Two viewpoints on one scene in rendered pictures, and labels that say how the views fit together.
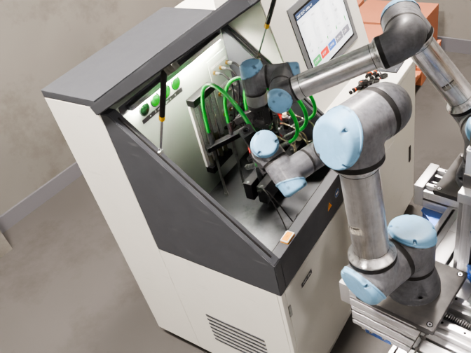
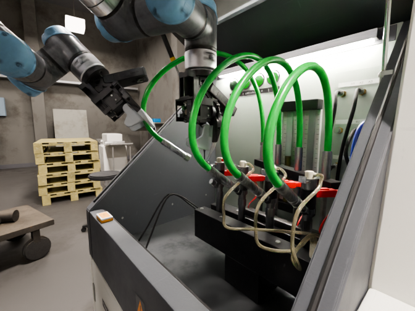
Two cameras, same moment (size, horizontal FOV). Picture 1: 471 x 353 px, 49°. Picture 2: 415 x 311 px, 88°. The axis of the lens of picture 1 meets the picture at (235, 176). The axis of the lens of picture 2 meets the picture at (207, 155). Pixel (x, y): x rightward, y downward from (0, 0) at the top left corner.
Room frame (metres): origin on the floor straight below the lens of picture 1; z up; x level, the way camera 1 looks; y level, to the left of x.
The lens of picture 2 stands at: (1.60, -0.67, 1.21)
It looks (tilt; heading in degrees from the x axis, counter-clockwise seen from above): 8 degrees down; 96
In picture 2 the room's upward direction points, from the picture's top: straight up
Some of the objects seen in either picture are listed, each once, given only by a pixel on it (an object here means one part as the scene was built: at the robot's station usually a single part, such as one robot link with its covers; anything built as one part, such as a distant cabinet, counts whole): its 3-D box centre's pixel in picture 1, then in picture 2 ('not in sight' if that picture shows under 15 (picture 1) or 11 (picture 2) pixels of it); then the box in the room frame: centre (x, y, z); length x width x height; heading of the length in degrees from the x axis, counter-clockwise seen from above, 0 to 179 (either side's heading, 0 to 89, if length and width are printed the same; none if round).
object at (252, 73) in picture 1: (254, 77); (199, 28); (1.52, -0.14, 1.44); 0.09 x 0.08 x 0.11; 73
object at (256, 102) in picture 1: (257, 97); (201, 63); (1.53, -0.14, 1.36); 0.08 x 0.08 x 0.05
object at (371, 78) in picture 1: (368, 81); not in sight; (2.01, -0.70, 1.01); 0.23 x 0.11 x 0.06; 138
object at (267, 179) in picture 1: (277, 174); (254, 253); (1.66, -0.17, 0.91); 0.34 x 0.10 x 0.15; 138
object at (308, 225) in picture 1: (317, 213); (139, 287); (1.41, -0.27, 0.87); 0.62 x 0.04 x 0.16; 138
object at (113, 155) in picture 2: not in sight; (113, 153); (-1.39, 4.50, 0.52); 2.20 x 0.56 x 1.04; 130
